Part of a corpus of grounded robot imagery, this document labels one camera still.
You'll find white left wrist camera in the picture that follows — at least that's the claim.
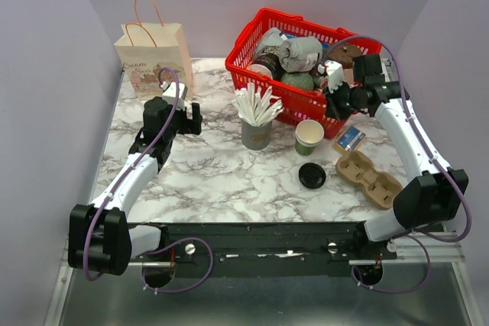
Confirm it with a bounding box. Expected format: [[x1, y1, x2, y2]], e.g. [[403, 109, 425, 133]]
[[161, 82, 188, 111]]

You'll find cream printed paper bag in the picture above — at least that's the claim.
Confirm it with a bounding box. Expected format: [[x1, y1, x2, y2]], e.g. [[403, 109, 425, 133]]
[[114, 12, 194, 100]]

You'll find white wrapped straws bundle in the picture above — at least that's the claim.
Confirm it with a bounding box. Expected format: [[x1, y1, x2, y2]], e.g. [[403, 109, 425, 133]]
[[232, 82, 284, 127]]

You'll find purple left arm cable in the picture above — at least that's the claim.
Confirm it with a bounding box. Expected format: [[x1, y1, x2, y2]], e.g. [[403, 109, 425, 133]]
[[82, 67, 215, 295]]

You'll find grey wrapped bundle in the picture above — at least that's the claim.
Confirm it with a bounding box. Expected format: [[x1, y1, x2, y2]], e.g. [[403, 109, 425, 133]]
[[278, 36, 323, 73]]

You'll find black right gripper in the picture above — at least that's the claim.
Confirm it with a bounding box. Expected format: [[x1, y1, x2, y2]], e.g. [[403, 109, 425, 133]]
[[324, 78, 364, 121]]

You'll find red plastic shopping basket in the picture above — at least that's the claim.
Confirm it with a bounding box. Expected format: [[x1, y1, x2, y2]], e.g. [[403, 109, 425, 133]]
[[225, 8, 383, 140]]

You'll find brown lidded white tub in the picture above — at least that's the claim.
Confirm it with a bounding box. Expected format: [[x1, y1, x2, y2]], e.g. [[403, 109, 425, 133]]
[[327, 43, 362, 80]]

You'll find brown cardboard cup carrier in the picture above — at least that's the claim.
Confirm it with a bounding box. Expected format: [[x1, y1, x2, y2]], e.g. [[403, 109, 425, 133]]
[[335, 150, 403, 210]]

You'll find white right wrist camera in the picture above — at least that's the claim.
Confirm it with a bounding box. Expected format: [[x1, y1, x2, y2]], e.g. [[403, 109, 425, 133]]
[[316, 60, 345, 93]]

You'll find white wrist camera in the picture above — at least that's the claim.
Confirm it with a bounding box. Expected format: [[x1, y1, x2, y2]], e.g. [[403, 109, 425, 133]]
[[316, 60, 345, 93], [161, 82, 188, 111]]

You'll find green paper coffee cup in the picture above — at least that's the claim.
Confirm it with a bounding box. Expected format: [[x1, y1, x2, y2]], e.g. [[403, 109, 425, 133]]
[[295, 120, 324, 156]]

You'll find black mounting base rail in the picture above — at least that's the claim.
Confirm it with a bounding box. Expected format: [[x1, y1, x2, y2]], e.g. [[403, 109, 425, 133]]
[[130, 222, 397, 278]]

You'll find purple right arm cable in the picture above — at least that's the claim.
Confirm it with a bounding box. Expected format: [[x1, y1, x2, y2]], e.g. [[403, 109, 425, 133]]
[[320, 34, 473, 295]]

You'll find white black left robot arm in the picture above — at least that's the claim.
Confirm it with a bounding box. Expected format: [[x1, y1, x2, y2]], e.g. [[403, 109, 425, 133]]
[[68, 97, 202, 281]]

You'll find blue yellow card packet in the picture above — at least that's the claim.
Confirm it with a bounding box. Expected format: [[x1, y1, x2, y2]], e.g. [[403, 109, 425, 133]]
[[333, 126, 366, 153]]

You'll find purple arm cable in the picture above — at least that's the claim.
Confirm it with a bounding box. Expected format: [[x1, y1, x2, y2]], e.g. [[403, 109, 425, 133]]
[[82, 67, 215, 295], [320, 34, 473, 295]]

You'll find dark printed paper cup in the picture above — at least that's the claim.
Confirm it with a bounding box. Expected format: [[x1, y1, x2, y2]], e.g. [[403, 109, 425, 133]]
[[247, 53, 284, 80]]

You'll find black plastic cup lid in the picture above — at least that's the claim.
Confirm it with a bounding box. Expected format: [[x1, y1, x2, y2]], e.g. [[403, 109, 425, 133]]
[[298, 163, 327, 189]]

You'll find green textured ball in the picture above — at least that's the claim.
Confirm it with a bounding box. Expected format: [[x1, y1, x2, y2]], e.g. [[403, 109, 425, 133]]
[[281, 73, 315, 92]]

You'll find grey straw holder cup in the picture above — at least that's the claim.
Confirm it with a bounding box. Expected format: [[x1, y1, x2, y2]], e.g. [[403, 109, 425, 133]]
[[241, 120, 272, 150]]

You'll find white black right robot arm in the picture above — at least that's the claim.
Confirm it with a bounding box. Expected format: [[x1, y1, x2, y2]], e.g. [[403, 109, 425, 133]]
[[325, 54, 468, 259]]

